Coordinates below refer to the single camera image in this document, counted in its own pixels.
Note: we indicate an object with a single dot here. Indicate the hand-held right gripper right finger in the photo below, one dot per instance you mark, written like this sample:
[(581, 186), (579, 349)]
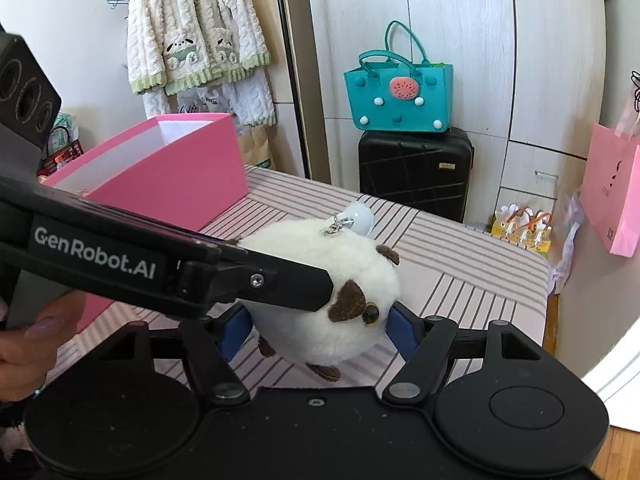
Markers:
[(402, 330)]

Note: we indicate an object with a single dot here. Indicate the clear plastic bag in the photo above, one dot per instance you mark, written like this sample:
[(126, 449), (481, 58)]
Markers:
[(567, 245)]

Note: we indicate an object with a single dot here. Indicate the white green fluffy robe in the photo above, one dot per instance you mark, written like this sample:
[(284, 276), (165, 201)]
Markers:
[(200, 10)]

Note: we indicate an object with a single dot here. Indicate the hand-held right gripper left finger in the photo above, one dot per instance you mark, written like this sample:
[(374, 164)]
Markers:
[(235, 330)]

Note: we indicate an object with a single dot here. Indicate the teal felt tote bag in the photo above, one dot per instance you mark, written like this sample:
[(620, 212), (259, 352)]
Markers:
[(390, 110)]

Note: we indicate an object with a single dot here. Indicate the person's left hand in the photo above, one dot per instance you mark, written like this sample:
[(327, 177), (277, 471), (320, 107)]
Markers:
[(25, 360)]

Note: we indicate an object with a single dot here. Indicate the pink paper bag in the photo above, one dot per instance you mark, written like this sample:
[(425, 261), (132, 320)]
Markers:
[(615, 200)]

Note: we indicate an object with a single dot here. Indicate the yellow toy pack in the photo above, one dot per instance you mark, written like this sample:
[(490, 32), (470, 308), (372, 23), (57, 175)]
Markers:
[(520, 237)]

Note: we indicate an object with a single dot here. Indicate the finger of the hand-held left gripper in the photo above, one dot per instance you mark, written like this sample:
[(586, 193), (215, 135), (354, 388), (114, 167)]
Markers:
[(280, 280)]

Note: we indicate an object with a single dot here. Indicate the green tissue pack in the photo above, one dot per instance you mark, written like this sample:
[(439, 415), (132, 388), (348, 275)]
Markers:
[(65, 122)]

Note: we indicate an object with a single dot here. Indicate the red checked basket bag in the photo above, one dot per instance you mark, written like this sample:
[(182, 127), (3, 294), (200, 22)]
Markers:
[(70, 152)]

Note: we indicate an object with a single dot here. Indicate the brown paper bag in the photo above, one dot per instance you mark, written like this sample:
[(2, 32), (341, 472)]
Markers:
[(252, 145)]

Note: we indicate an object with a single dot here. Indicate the striped tablecloth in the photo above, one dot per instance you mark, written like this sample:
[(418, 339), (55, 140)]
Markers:
[(450, 285)]

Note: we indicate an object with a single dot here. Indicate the pink cardboard box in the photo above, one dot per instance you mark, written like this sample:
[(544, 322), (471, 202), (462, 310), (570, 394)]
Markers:
[(175, 180)]

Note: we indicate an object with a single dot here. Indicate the black clothes rack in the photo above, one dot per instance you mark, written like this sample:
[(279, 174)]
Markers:
[(295, 85)]

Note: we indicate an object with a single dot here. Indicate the white door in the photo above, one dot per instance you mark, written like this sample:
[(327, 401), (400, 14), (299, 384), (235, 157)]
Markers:
[(620, 360)]

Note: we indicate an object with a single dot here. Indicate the grey three-door wardrobe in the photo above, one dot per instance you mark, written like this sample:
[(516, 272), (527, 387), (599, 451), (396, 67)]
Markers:
[(475, 10)]

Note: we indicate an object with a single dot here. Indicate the black suitcase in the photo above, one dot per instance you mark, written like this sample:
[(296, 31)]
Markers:
[(415, 175)]

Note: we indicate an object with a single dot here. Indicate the light wooden wardrobe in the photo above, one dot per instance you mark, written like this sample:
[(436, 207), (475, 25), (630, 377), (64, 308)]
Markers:
[(280, 130)]

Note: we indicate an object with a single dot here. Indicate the white round plush toy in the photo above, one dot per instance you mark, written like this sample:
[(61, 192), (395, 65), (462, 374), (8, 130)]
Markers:
[(310, 340)]

